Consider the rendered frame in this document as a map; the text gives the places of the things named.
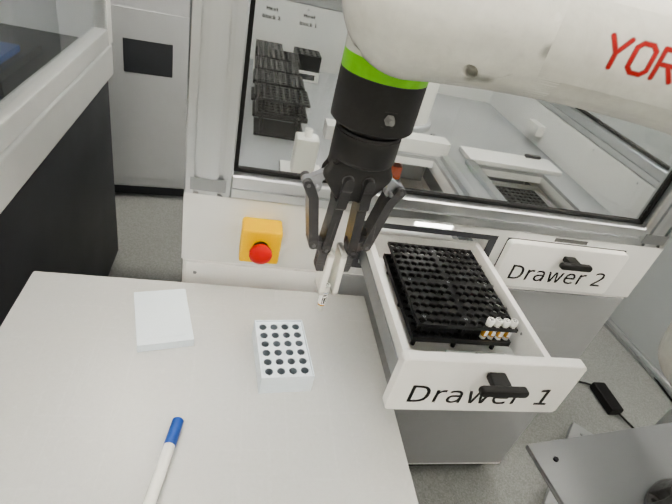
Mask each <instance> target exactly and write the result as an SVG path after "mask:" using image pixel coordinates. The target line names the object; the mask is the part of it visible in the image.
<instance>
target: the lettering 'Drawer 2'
mask: <svg viewBox="0 0 672 504"><path fill-rule="evenodd" d="M515 267H521V268H522V271H521V273H520V275H518V276H517V277H510V276H511V274H512V272H513V270H514V268H515ZM523 272H524V267H523V266H521V265H514V266H513V268H512V269H511V271H510V273H509V275H508V277H507V278H510V279H515V278H519V277H520V276H521V275H522V274H523ZM538 272H542V273H543V275H535V276H534V277H533V280H534V281H541V280H542V279H543V277H544V275H545V272H544V271H538ZM538 272H537V273H538ZM551 274H552V272H550V274H549V277H548V280H547V282H550V281H551V280H552V279H553V278H554V277H555V275H556V277H555V280H554V283H556V282H557V281H558V280H559V279H560V278H561V277H562V276H563V275H564V274H565V273H562V275H561V276H560V277H559V278H558V279H557V276H558V273H557V272H556V273H555V274H554V275H553V277H552V278H551V279H550V277H551ZM570 275H573V276H574V277H573V278H567V277H568V276H570ZM597 275H603V277H602V278H601V279H600V280H598V281H596V282H594V283H592V284H590V285H589V286H597V287H598V286H599V285H593V284H595V283H597V282H599V281H601V280H602V279H604V277H605V274H603V273H599V274H597ZM597 275H596V276H597ZM537 276H542V277H541V278H540V279H538V280H536V279H535V277H537ZM575 277H576V276H575V274H569V275H567V276H566V277H565V278H564V280H563V282H564V283H565V284H571V283H572V282H569V283H568V282H565V280H566V279H571V280H574V279H575ZM556 279H557V280H556Z"/></svg>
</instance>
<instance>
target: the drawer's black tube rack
mask: <svg viewBox="0 0 672 504"><path fill-rule="evenodd" d="M387 244H388V247H389V250H390V253H391V254H386V253H384V255H383V260H384V262H385V265H386V268H387V272H386V274H387V275H389V277H390V280H391V283H392V286H393V289H394V292H395V295H396V298H397V301H398V304H397V306H398V307H400V309H401V312H402V315H403V318H404V321H405V324H406V327H407V330H408V333H409V336H410V339H411V341H410V344H411V345H414V344H415V342H434V343H451V344H450V346H451V347H452V348H454V347H455V345H456V344H470V345H489V349H491V350H492V349H493V348H494V346H507V347H509V345H510V343H511V342H510V340H509V338H508V340H507V341H505V340H503V339H502V338H501V339H500V340H496V339H495V338H494V337H495V336H494V337H493V339H492V340H490V339H488V338H487V337H486V338H485V339H481V338H480V337H479V335H480V333H481V331H478V330H462V329H446V328H430V327H418V326H417V323H416V321H415V316H423V317H426V316H428V317H443V318H457V319H465V320H466V321H467V320H468V319H472V320H487V319H488V317H493V318H494V319H496V318H497V317H500V318H501V319H502V320H504V318H508V319H510V321H511V317H510V315H509V314H508V312H507V310H506V309H505V307H504V305H503V304H502V302H501V300H500V299H499V297H498V295H497V294H496V292H495V290H494V289H493V287H492V285H491V284H490V282H489V280H488V278H487V277H486V275H485V273H484V272H483V270H482V268H481V267H480V265H479V263H478V262H477V260H476V258H475V257H474V255H473V253H472V252H471V250H465V249H456V248H446V247H437V246H427V245H418V244H408V243H399V242H389V241H388V243H387ZM391 245H392V246H391ZM393 246H394V247H393ZM398 246H400V247H398ZM405 247H407V248H405ZM411 247H412V248H411ZM413 248H414V249H413ZM418 248H420V249H418ZM421 249H422V250H421ZM426 249H427V250H426ZM435 250H436V251H435ZM393 251H394V252H393ZM442 251H443V252H442ZM448 251H449V252H448ZM401 252H403V253H401ZM407 252H408V253H407ZM455 252H456V253H455ZM409 253H410V254H409ZM414 253H416V254H414ZM462 253H463V254H462ZM467 253H468V254H467ZM422 254H423V255H422ZM427 254H428V255H427ZM437 255H438V256H437ZM439 256H440V257H439ZM444 256H445V257H444ZM451 257H453V258H451ZM457 257H458V258H457ZM459 258H460V259H459ZM471 259H472V260H471ZM468 264H469V265H468ZM473 264H474V265H473ZM475 265H476V266H475ZM471 270H473V271H471ZM477 270H478V271H477ZM479 271H480V272H479ZM473 275H474V276H473ZM475 276H476V277H475ZM480 276H482V277H483V278H482V277H480ZM478 282H479V283H478ZM484 282H485V283H487V284H485V283H484ZM488 290H489V291H491V292H489V291H488ZM484 291H485V292H484ZM486 297H488V298H489V299H488V298H486ZM492 297H494V298H496V299H494V298H492ZM489 303H490V304H492V305H493V306H492V305H490V304H489ZM496 304H498V305H500V306H498V305H496ZM494 311H496V312H497V313H495V312H494ZM500 311H502V312H504V313H505V314H504V313H502V312H500ZM467 323H468V321H467ZM468 325H469V323H468ZM469 327H470V325H469Z"/></svg>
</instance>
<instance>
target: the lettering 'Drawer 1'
mask: <svg viewBox="0 0 672 504"><path fill-rule="evenodd" d="M416 388H425V389H427V394H426V395H425V396H424V397H423V398H422V399H418V400H410V399H411V397H412V395H413V393H414V391H415V389H416ZM550 391H551V390H542V392H546V393H545V395H544V396H543V397H542V399H541V400H540V401H539V403H533V405H545V404H546V403H542V402H543V400H544V399H545V398H546V396H547V395H548V394H549V392H550ZM442 392H448V390H443V391H441V390H437V392H436V394H435V396H434V398H433V400H432V402H435V400H436V398H437V396H438V395H439V394H440V393H442ZM455 392H457V393H460V395H451V396H449V397H447V398H446V402H447V403H454V402H456V403H459V401H460V400H461V398H462V396H463V392H462V391H458V390H457V391H451V393H455ZM430 393H431V389H430V388H429V387H427V386H419V385H414V386H413V388H412V390H411V392H410V394H409V396H408V398H407V400H406V402H418V401H423V400H425V399H426V398H427V397H428V396H429V395H430ZM472 395H473V391H470V395H469V400H468V403H472V402H473V401H474V400H475V399H476V398H477V397H478V396H479V395H480V393H478V394H477V395H476V396H475V397H474V398H473V399H472ZM451 397H459V398H458V399H457V400H455V401H449V399H450V398H451ZM486 398H487V397H484V398H483V399H482V396H481V395H480V397H479V401H478V403H482V402H483V401H484V400H485V399H486ZM471 399H472V400H471ZM481 399H482V400H481ZM495 399H508V398H499V397H493V398H492V402H493V403H494V404H503V403H505V401H504V402H496V401H495Z"/></svg>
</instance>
